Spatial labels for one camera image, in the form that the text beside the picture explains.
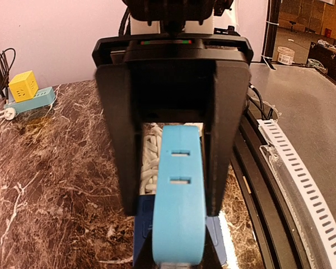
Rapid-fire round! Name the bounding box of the teal power strip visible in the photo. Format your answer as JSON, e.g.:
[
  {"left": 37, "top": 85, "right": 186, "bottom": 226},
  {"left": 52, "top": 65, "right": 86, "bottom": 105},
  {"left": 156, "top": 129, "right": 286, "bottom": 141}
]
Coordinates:
[{"left": 4, "top": 87, "right": 56, "bottom": 114}]

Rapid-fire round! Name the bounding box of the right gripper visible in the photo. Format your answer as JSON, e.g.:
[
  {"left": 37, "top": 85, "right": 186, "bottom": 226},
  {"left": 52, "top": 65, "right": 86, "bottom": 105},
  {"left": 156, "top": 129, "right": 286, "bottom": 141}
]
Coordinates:
[{"left": 92, "top": 35, "right": 253, "bottom": 216}]

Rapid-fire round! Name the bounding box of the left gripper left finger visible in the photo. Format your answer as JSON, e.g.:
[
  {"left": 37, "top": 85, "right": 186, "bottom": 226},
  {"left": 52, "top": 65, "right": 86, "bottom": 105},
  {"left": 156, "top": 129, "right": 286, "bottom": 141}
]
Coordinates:
[{"left": 133, "top": 231, "right": 156, "bottom": 269}]

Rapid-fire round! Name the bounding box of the yellow cube socket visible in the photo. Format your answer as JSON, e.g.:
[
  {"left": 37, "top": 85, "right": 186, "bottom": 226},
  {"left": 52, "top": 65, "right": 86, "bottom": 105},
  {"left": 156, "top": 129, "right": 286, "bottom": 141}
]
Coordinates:
[{"left": 8, "top": 71, "right": 39, "bottom": 103}]

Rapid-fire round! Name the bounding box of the dark blue cube socket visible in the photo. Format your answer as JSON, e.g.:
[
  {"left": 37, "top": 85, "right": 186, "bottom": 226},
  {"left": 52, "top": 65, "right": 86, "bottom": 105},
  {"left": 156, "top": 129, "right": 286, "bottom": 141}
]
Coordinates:
[{"left": 133, "top": 193, "right": 228, "bottom": 269}]

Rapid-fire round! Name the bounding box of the white cable of purple strip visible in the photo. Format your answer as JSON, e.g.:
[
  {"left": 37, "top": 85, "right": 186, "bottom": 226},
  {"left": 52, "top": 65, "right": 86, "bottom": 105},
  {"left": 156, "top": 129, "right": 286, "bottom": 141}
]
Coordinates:
[{"left": 139, "top": 122, "right": 204, "bottom": 196}]

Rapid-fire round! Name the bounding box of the blue adapter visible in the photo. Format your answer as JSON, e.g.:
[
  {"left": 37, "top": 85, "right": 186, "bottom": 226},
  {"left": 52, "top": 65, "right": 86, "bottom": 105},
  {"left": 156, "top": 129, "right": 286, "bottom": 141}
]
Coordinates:
[{"left": 151, "top": 124, "right": 207, "bottom": 266}]

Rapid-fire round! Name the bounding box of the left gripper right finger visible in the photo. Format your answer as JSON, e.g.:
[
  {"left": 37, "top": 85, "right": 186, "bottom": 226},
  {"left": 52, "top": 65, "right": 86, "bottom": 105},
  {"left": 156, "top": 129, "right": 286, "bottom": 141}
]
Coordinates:
[{"left": 201, "top": 226, "right": 222, "bottom": 269}]

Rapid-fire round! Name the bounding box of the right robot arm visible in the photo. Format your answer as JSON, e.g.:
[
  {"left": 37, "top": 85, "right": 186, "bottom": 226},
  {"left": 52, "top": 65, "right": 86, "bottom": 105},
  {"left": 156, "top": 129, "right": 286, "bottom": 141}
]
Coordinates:
[{"left": 92, "top": 1, "right": 253, "bottom": 216}]

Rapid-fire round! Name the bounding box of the black usb cable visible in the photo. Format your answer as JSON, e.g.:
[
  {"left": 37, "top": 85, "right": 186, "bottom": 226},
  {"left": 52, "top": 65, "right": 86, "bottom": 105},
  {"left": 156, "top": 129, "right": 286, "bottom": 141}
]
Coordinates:
[{"left": 0, "top": 47, "right": 17, "bottom": 99}]

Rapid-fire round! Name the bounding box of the white slotted cable duct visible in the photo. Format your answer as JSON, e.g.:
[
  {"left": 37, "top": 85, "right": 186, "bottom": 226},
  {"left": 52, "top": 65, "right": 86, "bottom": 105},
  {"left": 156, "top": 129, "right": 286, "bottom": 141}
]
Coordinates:
[{"left": 258, "top": 119, "right": 336, "bottom": 268}]

